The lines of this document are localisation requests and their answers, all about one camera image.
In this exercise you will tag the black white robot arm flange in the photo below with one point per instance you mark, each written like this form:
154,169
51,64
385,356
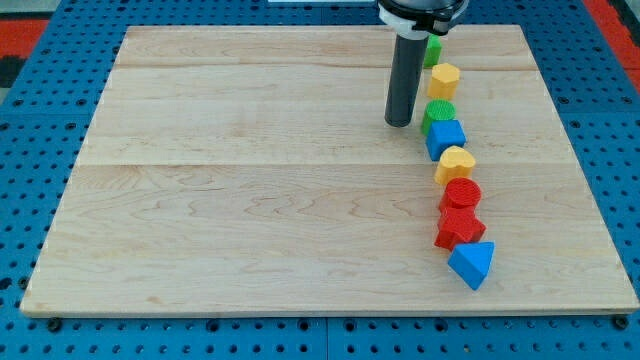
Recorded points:
418,19

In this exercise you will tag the wooden board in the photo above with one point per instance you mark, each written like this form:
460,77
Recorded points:
249,172

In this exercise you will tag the blue cube block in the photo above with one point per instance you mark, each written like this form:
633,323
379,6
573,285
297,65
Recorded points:
442,135

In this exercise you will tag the yellow heart block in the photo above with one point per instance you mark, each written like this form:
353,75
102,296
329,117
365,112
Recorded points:
454,162

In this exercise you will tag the green cylinder block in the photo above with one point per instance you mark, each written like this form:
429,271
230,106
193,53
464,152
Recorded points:
437,110

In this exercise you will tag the red cylinder block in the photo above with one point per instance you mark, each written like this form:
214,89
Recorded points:
460,193

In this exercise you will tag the red star block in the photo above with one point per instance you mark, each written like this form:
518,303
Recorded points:
458,226

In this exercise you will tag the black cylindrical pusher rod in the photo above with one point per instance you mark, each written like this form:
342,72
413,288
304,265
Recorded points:
406,69

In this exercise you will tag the yellow hexagon block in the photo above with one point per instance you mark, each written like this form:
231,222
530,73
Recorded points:
444,81

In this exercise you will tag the green block at top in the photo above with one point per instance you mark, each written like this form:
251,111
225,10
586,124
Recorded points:
433,51

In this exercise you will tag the blue triangle block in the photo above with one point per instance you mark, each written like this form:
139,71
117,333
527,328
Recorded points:
472,262

